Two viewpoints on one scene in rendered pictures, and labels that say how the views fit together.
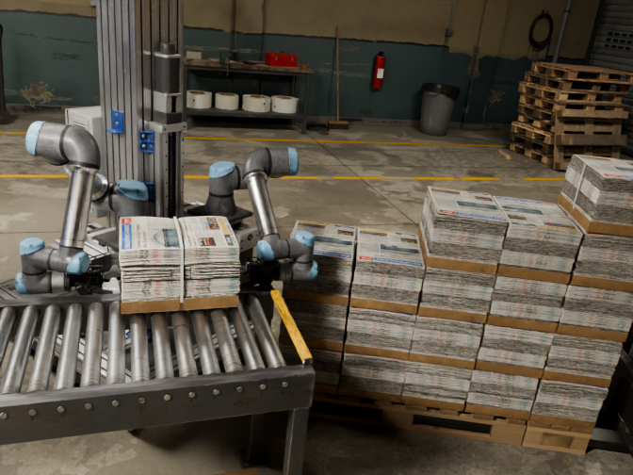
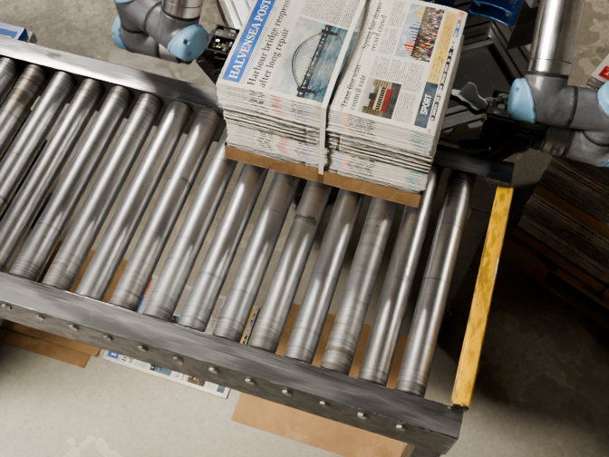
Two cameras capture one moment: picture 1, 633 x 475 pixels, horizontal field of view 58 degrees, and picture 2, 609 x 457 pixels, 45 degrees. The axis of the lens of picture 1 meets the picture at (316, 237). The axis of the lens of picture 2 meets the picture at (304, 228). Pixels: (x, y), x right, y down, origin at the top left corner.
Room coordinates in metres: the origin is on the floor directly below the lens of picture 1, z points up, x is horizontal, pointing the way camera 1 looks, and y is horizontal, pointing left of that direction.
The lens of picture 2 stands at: (1.01, 0.00, 1.97)
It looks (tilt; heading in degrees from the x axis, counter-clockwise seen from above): 61 degrees down; 37
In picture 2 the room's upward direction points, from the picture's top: straight up
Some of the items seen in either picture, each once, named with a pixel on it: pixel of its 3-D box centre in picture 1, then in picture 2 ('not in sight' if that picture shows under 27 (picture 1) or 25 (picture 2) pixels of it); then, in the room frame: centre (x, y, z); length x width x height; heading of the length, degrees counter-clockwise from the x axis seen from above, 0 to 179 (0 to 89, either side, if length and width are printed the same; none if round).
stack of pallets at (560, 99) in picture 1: (569, 113); not in sight; (8.47, -3.46, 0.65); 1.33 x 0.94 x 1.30; 114
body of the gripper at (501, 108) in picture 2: (262, 270); (513, 122); (1.95, 0.19, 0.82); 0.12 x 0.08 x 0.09; 110
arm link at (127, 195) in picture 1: (131, 198); not in sight; (2.14, 0.76, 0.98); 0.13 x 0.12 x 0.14; 84
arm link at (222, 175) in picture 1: (222, 177); not in sight; (2.55, 0.46, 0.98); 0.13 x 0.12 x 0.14; 117
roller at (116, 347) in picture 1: (116, 343); (200, 214); (1.44, 0.57, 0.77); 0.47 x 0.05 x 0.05; 20
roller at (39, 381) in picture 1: (45, 349); (106, 189); (1.38, 0.75, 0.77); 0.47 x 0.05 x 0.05; 20
